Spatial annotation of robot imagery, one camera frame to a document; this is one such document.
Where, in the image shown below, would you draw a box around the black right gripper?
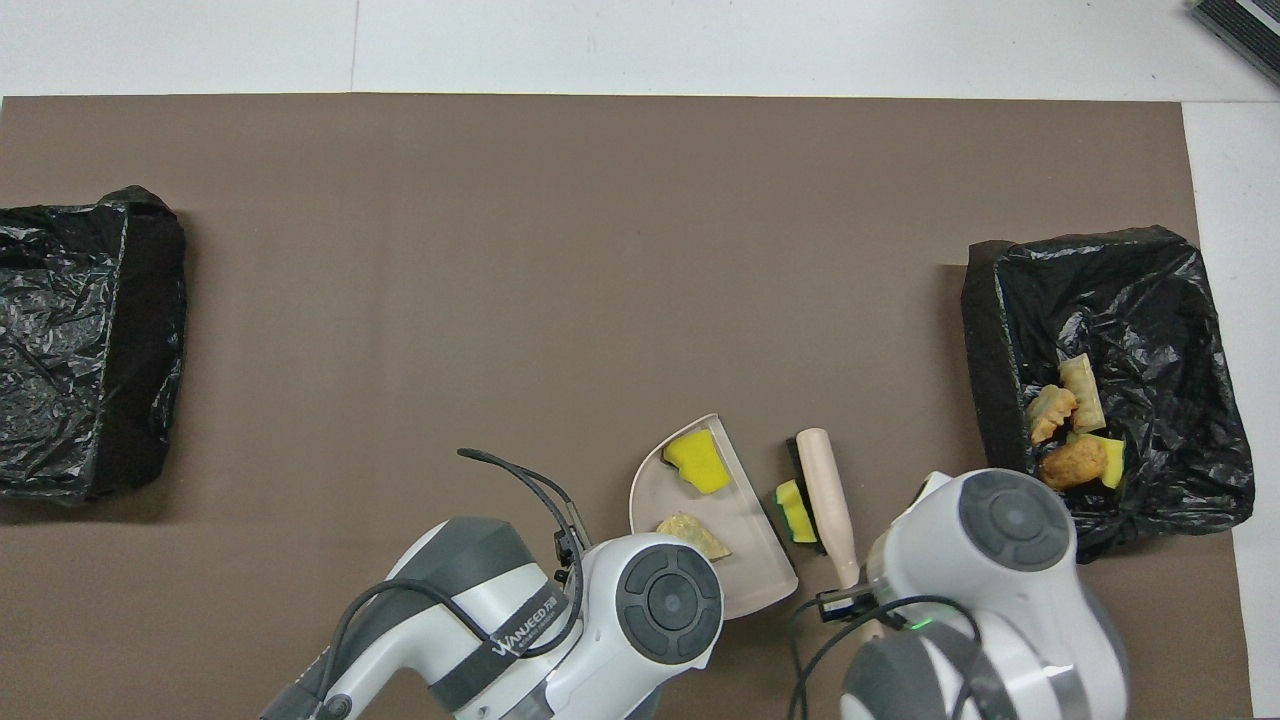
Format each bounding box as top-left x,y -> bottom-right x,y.
818,588 -> 879,623

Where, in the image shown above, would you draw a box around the yellow sponge chunk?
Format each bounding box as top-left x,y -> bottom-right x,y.
775,479 -> 819,545

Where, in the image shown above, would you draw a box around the beige brush with black bristles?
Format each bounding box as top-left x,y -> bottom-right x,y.
786,428 -> 886,641

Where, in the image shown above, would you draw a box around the beige plastic dustpan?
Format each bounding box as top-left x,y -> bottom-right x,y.
628,413 -> 800,621

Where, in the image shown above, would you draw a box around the pale torn bread piece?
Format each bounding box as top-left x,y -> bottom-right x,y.
656,513 -> 733,562

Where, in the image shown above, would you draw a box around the notched yellow sponge piece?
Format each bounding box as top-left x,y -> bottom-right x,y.
663,429 -> 734,496

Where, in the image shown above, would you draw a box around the brown bread roll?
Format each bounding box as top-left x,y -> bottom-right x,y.
1038,437 -> 1109,493

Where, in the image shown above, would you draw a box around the small striped croissant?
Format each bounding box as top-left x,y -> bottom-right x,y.
1027,384 -> 1080,445

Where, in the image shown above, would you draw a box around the yellow sponge wedge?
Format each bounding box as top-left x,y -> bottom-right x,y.
1065,430 -> 1127,491

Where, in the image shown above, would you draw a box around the large striped croissant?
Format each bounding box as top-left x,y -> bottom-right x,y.
1058,352 -> 1107,435

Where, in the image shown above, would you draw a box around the black bag lined bin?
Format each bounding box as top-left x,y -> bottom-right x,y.
962,226 -> 1256,564
0,185 -> 189,504

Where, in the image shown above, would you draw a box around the brown table mat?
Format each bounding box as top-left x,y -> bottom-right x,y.
0,94 -> 1256,720

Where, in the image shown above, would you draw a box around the dark ridged panel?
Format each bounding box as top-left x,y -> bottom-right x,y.
1188,0 -> 1280,87

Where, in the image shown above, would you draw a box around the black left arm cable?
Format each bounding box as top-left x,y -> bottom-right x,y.
262,448 -> 593,720

